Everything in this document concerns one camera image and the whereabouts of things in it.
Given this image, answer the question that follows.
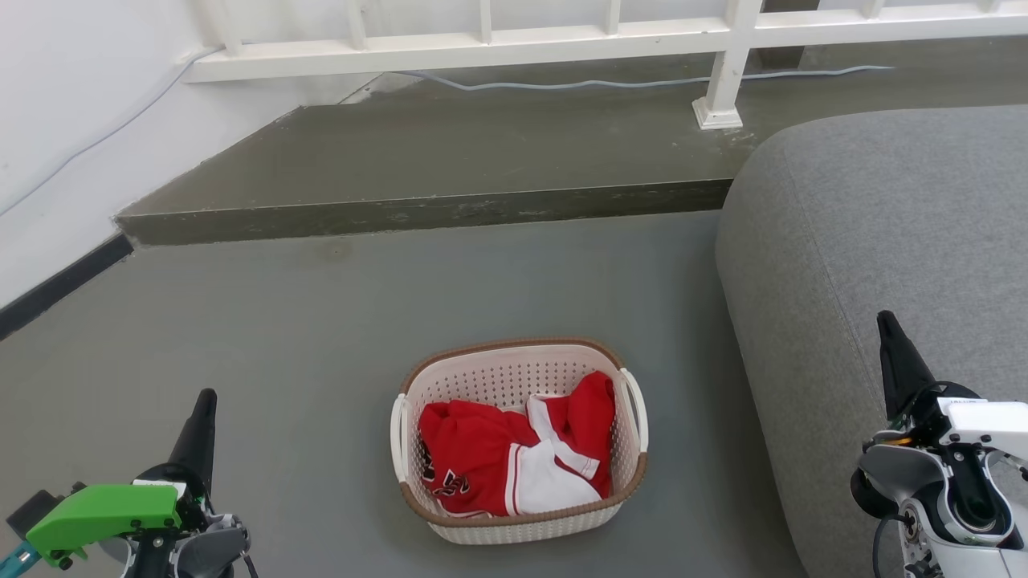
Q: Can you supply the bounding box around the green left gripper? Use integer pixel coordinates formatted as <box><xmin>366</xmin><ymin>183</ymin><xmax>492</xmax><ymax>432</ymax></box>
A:
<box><xmin>26</xmin><ymin>389</ymin><xmax>242</xmax><ymax>569</ymax></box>

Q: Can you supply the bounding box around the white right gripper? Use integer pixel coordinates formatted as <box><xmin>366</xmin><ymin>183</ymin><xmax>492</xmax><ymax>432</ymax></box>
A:
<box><xmin>877</xmin><ymin>311</ymin><xmax>1028</xmax><ymax>462</ymax></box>

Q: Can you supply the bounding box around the white perforated laundry basket brown rim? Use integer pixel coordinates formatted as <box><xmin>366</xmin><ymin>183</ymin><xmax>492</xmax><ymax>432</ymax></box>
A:
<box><xmin>390</xmin><ymin>337</ymin><xmax>650</xmax><ymax>547</ymax></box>

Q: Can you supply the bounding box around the grey fabric sofa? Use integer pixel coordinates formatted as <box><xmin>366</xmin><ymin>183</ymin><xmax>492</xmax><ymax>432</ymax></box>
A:
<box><xmin>715</xmin><ymin>104</ymin><xmax>1028</xmax><ymax>578</ymax></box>

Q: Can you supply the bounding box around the black baseboard strip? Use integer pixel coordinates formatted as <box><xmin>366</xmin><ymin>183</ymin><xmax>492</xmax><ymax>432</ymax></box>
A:
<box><xmin>0</xmin><ymin>233</ymin><xmax>135</xmax><ymax>342</ymax></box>

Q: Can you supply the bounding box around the red and white jersey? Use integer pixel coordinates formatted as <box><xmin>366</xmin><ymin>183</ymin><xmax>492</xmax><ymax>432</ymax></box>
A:
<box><xmin>418</xmin><ymin>371</ymin><xmax>618</xmax><ymax>519</ymax></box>

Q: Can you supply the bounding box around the raised grey concrete step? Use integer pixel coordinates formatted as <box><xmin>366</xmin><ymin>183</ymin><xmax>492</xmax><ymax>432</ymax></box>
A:
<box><xmin>115</xmin><ymin>36</ymin><xmax>1028</xmax><ymax>246</ymax></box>

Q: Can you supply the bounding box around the white wooden railing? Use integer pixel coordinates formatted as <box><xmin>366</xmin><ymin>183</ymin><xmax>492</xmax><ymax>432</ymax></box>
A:
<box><xmin>183</xmin><ymin>0</ymin><xmax>1028</xmax><ymax>131</ymax></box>

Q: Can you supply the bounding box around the thin white cable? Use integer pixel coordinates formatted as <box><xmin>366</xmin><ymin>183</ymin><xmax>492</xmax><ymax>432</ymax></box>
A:
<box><xmin>0</xmin><ymin>44</ymin><xmax>896</xmax><ymax>219</ymax></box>

